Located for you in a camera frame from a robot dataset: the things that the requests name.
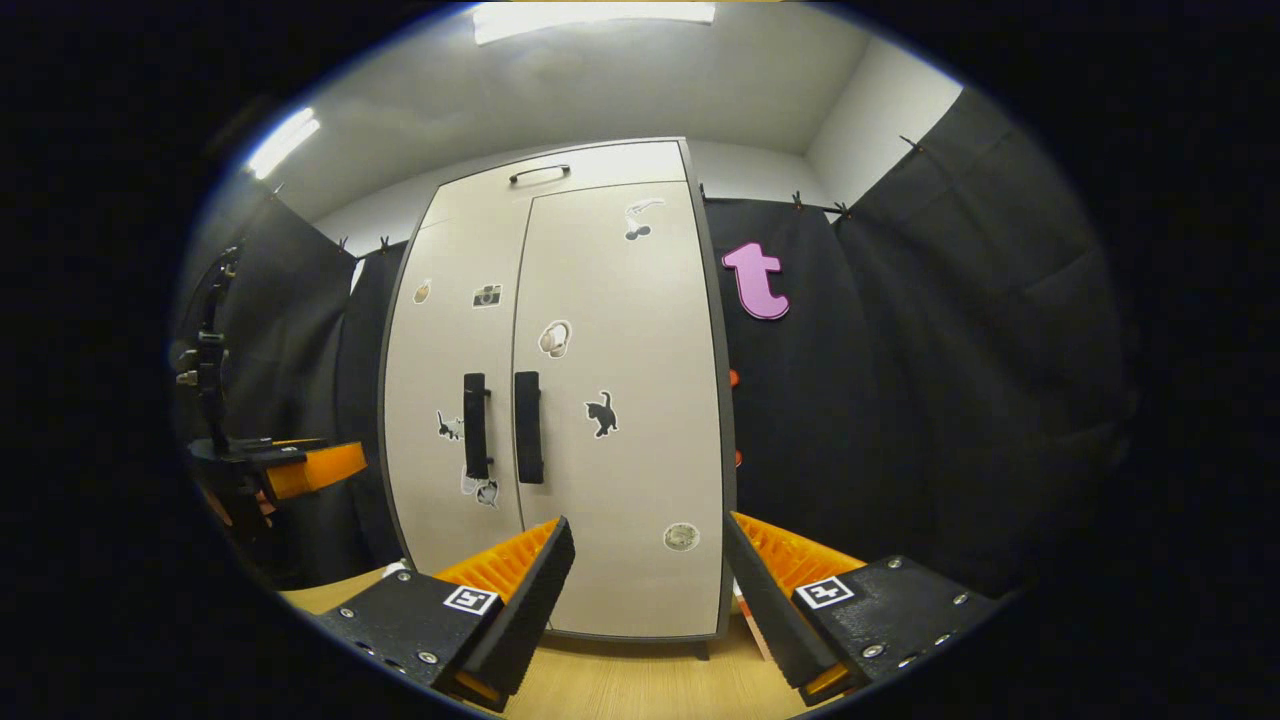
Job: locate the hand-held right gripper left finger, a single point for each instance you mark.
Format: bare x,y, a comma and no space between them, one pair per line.
525,615

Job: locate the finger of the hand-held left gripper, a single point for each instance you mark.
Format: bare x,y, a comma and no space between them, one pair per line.
320,468

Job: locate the rectangular ceiling light panel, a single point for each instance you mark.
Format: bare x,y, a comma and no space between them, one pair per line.
590,18

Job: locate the white shoe cabinet door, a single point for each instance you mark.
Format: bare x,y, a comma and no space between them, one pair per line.
650,330
430,360

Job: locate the white shoe cabinet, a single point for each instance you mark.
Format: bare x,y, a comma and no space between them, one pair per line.
729,400

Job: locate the black tripod stand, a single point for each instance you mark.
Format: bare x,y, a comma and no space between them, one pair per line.
212,370

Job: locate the long ceiling light strip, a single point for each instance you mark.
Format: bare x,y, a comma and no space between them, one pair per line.
283,143

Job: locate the black backdrop cloth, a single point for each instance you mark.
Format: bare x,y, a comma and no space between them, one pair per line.
290,330
950,380

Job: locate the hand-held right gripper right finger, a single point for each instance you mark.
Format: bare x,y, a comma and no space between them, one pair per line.
770,610

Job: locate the white cabinet drawer front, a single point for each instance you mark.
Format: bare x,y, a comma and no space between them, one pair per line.
630,165

